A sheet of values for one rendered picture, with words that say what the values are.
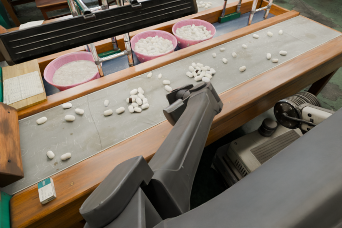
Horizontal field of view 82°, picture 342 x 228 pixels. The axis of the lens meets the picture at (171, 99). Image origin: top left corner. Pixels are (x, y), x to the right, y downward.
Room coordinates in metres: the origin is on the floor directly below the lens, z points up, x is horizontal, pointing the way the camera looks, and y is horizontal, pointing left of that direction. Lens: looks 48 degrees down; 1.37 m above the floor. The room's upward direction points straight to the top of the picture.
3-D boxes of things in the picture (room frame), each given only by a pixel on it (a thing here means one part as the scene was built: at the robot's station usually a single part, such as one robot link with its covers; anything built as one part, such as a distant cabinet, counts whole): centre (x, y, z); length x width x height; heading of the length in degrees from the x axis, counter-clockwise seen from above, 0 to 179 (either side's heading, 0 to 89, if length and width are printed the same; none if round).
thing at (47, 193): (0.19, 0.36, 0.77); 0.06 x 0.04 x 0.02; 31
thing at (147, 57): (0.99, 0.10, 0.72); 0.27 x 0.27 x 0.10
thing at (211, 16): (1.21, 0.04, 0.71); 1.81 x 0.05 x 0.11; 121
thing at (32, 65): (0.65, 0.66, 0.77); 0.33 x 0.15 x 0.01; 31
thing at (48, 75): (0.76, 0.47, 0.72); 0.27 x 0.27 x 0.10
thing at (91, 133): (0.79, -0.22, 0.73); 1.81 x 0.30 x 0.02; 121
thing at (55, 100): (0.94, -0.13, 0.71); 1.81 x 0.05 x 0.11; 121
